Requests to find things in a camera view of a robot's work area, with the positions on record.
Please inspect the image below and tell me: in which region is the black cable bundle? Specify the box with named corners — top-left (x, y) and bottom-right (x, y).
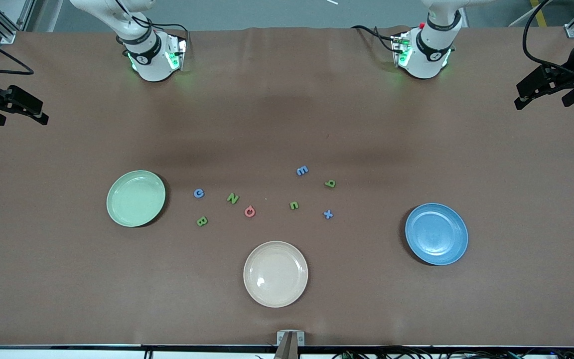
top-left (332, 349), bottom-right (574, 359)

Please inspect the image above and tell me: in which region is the light green plate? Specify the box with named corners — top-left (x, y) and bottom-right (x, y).
top-left (106, 170), bottom-right (166, 228)

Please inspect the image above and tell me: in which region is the black base cable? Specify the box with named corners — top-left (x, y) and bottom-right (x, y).
top-left (351, 24), bottom-right (400, 53)
top-left (115, 0), bottom-right (189, 56)

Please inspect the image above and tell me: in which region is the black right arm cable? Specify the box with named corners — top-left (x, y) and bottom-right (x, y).
top-left (0, 27), bottom-right (35, 76)

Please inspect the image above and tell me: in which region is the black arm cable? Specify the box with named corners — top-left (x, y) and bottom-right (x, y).
top-left (0, 27), bottom-right (35, 76)
top-left (522, 0), bottom-right (574, 80)

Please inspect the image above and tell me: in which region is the black right base cable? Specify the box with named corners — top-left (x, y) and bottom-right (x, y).
top-left (115, 0), bottom-right (189, 56)

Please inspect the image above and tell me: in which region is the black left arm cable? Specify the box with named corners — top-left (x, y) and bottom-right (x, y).
top-left (522, 0), bottom-right (574, 80)

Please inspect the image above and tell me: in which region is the black left base cable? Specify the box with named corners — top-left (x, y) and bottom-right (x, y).
top-left (351, 24), bottom-right (400, 53)

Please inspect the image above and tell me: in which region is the brown table cover mat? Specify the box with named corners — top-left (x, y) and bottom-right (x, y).
top-left (0, 26), bottom-right (574, 347)

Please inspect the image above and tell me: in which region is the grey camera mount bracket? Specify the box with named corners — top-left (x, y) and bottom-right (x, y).
top-left (277, 330), bottom-right (305, 359)

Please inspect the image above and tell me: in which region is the beige plate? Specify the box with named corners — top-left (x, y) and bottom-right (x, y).
top-left (243, 241), bottom-right (309, 308)

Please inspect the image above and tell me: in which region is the tan camera mount pole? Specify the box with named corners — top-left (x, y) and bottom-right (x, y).
top-left (273, 333), bottom-right (300, 359)

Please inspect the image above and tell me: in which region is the blue plate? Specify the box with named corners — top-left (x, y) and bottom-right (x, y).
top-left (405, 202), bottom-right (469, 266)

